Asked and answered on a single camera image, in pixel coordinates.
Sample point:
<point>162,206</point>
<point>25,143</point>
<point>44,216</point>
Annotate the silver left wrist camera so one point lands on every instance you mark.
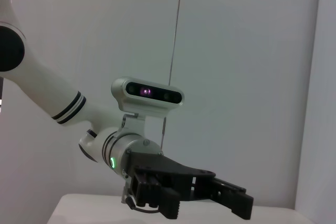
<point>147,95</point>

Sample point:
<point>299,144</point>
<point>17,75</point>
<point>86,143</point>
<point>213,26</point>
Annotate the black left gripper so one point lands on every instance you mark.
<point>168,171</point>

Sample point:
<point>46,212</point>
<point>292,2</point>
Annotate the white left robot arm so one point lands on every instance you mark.
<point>52,95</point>

